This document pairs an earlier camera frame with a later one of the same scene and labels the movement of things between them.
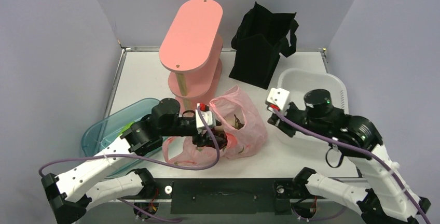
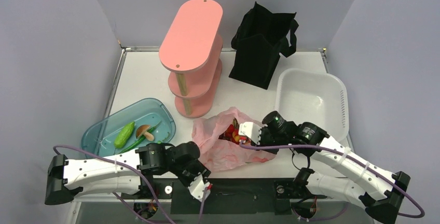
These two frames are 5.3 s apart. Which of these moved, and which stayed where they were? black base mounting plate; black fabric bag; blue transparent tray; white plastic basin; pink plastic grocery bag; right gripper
Moved: pink plastic grocery bag; right gripper
Stayed: black fabric bag; blue transparent tray; black base mounting plate; white plastic basin
